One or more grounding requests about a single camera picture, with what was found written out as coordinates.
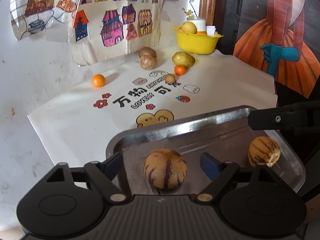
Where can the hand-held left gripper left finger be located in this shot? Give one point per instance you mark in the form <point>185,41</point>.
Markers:
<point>114,163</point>

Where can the white printed cloth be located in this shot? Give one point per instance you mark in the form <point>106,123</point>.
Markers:
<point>75,110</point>

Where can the striped pepino melon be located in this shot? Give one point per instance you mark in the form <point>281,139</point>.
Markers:
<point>165,167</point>
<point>262,150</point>

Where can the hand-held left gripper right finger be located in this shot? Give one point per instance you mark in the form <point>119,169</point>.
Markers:
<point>208,165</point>

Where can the yellow flower twig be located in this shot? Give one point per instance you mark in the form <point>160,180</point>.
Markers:
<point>189,12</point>

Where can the child with fan drawing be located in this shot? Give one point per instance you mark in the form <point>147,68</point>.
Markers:
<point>37,2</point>

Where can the small orange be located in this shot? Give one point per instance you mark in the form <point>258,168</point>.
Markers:
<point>98,80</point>
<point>180,70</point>

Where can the colourful houses drawing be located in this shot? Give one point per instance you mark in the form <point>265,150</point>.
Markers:
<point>120,5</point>

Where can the metal tray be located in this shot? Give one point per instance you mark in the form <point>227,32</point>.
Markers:
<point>220,140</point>

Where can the yellow-green mango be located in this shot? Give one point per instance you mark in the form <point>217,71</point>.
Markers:
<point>183,59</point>

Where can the white and orange jar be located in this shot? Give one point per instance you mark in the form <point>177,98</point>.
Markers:
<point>200,25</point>

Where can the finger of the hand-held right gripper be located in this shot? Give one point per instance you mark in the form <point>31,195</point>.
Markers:
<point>287,118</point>

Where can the orange dress wall poster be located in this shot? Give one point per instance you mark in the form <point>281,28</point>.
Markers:
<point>282,30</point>

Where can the yellow round fruit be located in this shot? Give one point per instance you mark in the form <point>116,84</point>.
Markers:
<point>189,27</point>

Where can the white paper roll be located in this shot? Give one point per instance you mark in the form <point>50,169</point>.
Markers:
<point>211,30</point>

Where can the yellow plastic bowl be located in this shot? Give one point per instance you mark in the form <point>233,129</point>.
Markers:
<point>195,45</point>

